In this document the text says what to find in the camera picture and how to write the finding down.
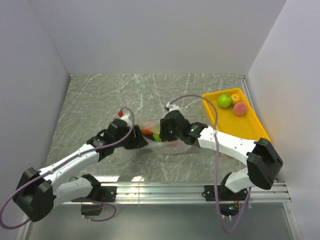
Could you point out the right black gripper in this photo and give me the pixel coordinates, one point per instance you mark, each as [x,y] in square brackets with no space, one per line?
[164,134]

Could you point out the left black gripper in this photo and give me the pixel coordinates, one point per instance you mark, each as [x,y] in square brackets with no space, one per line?
[137,142]

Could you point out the clear plastic bag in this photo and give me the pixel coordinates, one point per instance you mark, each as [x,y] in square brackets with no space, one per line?
[159,147]

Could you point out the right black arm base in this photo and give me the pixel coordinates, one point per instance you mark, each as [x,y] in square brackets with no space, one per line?
[229,202]

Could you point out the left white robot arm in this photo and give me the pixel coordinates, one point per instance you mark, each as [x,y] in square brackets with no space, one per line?
[39,191]

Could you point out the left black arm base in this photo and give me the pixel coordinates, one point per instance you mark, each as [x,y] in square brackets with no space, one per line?
[105,193]

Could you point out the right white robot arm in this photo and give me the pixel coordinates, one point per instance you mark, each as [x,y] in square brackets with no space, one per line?
[262,161]

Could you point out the orange fruit in bag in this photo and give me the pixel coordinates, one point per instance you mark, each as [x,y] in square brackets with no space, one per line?
[146,131]

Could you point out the red fruit in bag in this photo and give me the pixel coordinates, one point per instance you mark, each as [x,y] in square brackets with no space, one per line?
[173,143]

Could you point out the small orange fruit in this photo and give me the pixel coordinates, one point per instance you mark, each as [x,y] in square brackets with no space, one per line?
[235,99]

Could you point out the green apple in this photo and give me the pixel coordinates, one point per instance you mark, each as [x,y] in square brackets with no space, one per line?
[224,101]

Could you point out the yellow plastic tray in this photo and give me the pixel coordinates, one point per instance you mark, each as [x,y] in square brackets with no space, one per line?
[247,126]

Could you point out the pink peach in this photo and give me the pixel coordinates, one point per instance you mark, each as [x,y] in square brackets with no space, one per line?
[239,109]

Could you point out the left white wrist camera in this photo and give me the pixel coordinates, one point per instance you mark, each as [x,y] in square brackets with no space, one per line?
[127,117]

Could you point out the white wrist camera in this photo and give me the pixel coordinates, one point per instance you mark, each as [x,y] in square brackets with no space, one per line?
[171,107]
[127,117]

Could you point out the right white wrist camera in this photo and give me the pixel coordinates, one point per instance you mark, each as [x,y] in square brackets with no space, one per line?
[171,107]

